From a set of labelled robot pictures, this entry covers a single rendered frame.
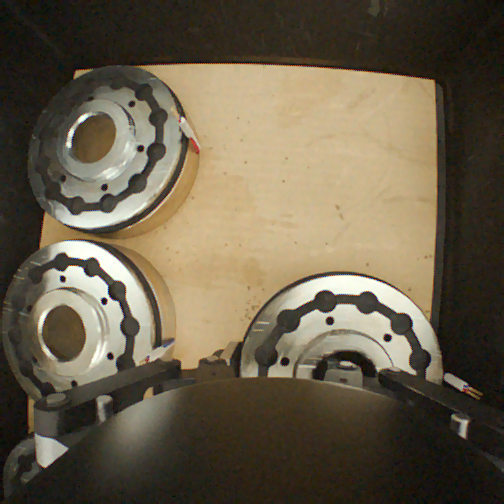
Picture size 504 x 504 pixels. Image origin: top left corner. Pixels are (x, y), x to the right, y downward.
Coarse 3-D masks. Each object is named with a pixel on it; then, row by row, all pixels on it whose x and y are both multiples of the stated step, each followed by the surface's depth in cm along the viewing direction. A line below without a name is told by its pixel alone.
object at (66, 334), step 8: (56, 312) 15; (64, 312) 16; (72, 312) 17; (56, 320) 15; (64, 320) 16; (72, 320) 17; (80, 320) 18; (48, 328) 15; (56, 328) 15; (64, 328) 16; (72, 328) 17; (80, 328) 17; (56, 336) 15; (64, 336) 16; (72, 336) 16; (80, 336) 17; (56, 344) 15; (64, 344) 15; (72, 344) 16; (80, 344) 17; (64, 352) 15; (72, 352) 15
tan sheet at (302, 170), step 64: (192, 64) 18; (256, 64) 18; (256, 128) 18; (320, 128) 17; (384, 128) 17; (192, 192) 18; (256, 192) 17; (320, 192) 17; (384, 192) 17; (192, 256) 17; (256, 256) 17; (320, 256) 17; (384, 256) 16; (192, 320) 17
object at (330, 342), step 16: (320, 336) 13; (336, 336) 13; (352, 336) 13; (368, 336) 13; (304, 352) 13; (320, 352) 13; (336, 352) 13; (368, 352) 13; (384, 352) 13; (304, 368) 13
